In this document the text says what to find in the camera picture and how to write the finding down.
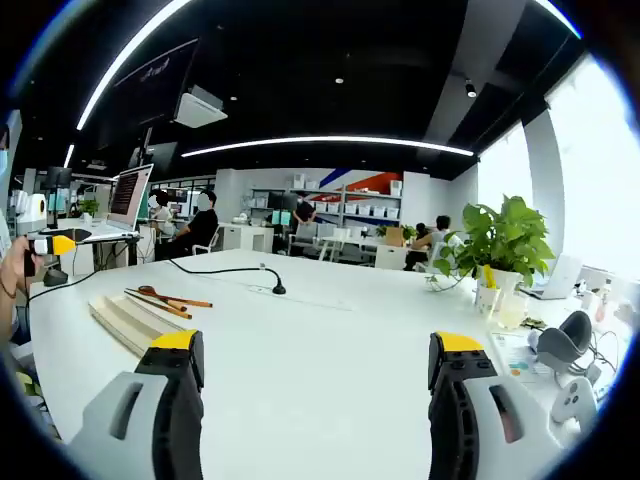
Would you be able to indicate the ceiling spot lamp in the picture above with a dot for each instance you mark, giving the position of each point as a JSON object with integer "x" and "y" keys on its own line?
{"x": 470, "y": 89}

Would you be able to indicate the black desk monitor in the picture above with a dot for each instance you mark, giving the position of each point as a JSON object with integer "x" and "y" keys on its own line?
{"x": 59, "y": 177}

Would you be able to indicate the white table socket plate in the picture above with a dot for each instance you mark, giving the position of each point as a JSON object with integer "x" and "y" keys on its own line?
{"x": 258, "y": 288}

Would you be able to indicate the dark pole-mounted monitor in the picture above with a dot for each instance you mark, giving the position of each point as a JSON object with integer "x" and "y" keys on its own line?
{"x": 160, "y": 155}

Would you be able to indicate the white ceiling air conditioner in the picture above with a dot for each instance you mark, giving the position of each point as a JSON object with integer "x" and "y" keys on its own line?
{"x": 200, "y": 110}

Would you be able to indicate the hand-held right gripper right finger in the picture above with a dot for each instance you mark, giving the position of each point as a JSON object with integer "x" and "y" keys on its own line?
{"x": 460, "y": 390}

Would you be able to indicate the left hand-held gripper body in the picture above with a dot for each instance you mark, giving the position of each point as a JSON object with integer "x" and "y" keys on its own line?
{"x": 32, "y": 210}

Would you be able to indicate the beige cutlery case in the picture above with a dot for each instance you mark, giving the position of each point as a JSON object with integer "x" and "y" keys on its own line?
{"x": 125, "y": 320}

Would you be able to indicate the white office chair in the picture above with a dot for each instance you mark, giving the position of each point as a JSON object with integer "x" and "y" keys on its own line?
{"x": 215, "y": 235}

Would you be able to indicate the silver laptop on stand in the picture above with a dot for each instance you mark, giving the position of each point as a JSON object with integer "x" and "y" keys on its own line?
{"x": 127, "y": 192}

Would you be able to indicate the cardboard box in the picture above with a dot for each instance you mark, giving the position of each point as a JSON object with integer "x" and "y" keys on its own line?
{"x": 394, "y": 237}

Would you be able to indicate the clear glass cup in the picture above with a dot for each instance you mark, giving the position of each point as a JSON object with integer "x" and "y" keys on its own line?
{"x": 512, "y": 315}

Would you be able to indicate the green potted plant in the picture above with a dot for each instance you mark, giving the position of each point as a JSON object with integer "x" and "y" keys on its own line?
{"x": 500, "y": 235}

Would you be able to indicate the straight ceiling light strip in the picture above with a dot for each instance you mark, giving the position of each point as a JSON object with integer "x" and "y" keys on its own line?
{"x": 325, "y": 139}

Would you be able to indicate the printed paper sheet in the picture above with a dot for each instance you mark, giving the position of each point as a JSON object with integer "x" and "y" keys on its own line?
{"x": 510, "y": 350}

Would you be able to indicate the white laptop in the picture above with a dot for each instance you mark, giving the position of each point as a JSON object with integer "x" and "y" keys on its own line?
{"x": 562, "y": 275}

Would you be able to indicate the patterned paper cup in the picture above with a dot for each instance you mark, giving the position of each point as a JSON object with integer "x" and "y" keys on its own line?
{"x": 487, "y": 300}

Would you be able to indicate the white plant pot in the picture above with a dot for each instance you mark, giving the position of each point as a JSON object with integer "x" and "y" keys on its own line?
{"x": 507, "y": 282}

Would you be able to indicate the curved ceiling light strip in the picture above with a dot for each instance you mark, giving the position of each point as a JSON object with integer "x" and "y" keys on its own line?
{"x": 130, "y": 46}

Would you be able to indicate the person's left hand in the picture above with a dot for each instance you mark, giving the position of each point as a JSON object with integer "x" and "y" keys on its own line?
{"x": 12, "y": 265}

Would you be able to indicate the white game controller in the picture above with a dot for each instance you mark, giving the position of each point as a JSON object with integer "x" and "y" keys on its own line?
{"x": 575, "y": 400}

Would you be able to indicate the shelving with white bins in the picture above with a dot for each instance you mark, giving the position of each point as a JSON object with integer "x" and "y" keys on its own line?
{"x": 350, "y": 207}

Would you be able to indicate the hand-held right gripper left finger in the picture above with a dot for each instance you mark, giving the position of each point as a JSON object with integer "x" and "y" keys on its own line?
{"x": 165, "y": 380}

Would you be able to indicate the small black desk object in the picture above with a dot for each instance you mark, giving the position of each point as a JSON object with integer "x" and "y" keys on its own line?
{"x": 55, "y": 279}

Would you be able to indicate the dark hanging screen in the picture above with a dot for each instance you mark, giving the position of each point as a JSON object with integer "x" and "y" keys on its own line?
{"x": 150, "y": 85}

